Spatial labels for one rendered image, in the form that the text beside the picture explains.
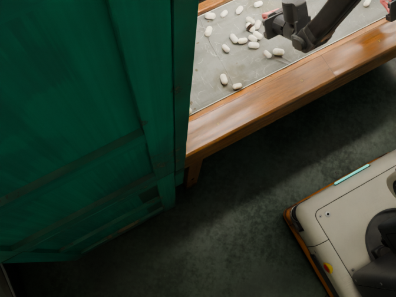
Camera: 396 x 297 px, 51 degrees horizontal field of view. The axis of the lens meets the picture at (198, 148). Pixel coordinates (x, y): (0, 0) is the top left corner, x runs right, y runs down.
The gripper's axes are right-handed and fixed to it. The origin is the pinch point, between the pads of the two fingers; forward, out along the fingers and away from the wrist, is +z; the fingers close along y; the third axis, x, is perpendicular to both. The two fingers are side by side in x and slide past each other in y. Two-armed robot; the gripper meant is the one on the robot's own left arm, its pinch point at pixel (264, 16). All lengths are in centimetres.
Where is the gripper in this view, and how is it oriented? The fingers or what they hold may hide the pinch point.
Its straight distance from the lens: 141.1
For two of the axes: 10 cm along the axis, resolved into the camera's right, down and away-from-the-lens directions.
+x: 2.6, 7.4, 6.2
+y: -8.7, 4.6, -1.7
